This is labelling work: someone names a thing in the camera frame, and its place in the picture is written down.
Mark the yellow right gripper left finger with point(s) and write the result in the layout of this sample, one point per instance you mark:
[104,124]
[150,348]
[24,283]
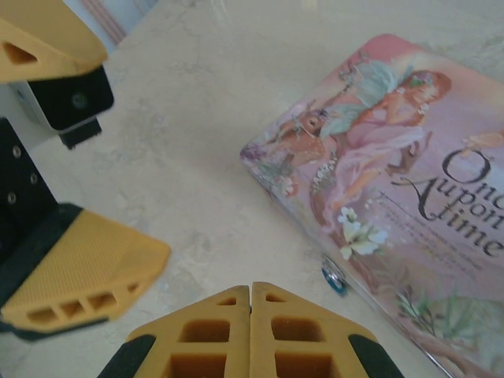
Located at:
[204,354]

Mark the blue padlock with silver shackle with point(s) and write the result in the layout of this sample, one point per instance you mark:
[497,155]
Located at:
[334,279]

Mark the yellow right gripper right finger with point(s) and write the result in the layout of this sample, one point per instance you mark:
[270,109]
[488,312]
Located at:
[299,354]

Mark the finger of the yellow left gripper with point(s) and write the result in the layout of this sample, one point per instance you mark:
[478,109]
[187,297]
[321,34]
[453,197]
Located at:
[90,267]
[51,43]

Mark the pink fairy tin box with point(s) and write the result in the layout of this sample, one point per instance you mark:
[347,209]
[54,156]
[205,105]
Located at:
[393,177]

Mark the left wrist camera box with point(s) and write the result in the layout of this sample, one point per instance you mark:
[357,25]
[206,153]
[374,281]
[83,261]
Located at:
[67,102]

